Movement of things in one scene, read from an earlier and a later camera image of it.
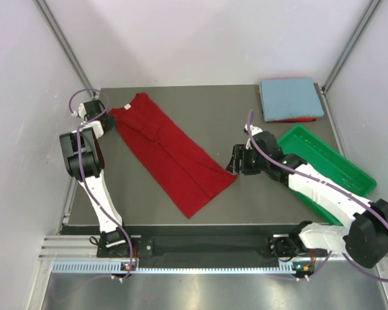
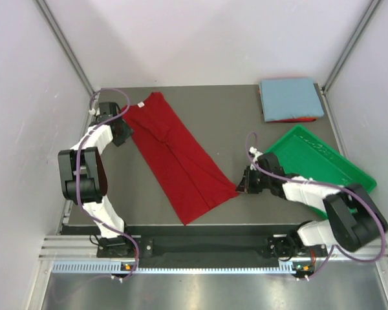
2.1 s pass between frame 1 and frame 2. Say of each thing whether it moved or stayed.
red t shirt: moved
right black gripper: moved
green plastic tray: stayed
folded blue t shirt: stayed
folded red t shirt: stayed
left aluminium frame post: stayed
